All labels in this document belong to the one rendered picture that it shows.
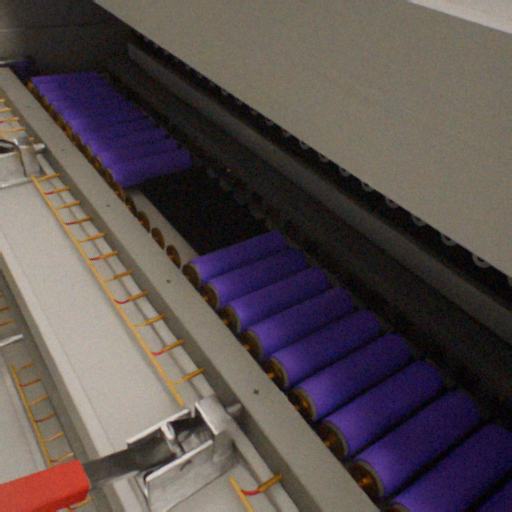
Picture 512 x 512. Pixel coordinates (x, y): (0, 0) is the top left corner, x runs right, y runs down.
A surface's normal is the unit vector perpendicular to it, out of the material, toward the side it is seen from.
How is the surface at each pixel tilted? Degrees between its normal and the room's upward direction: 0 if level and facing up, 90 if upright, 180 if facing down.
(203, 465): 90
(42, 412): 22
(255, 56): 111
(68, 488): 2
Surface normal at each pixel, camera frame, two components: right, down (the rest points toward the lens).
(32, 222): 0.09, -0.76
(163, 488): 0.58, 0.56
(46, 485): 0.36, -0.82
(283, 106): -0.81, 0.31
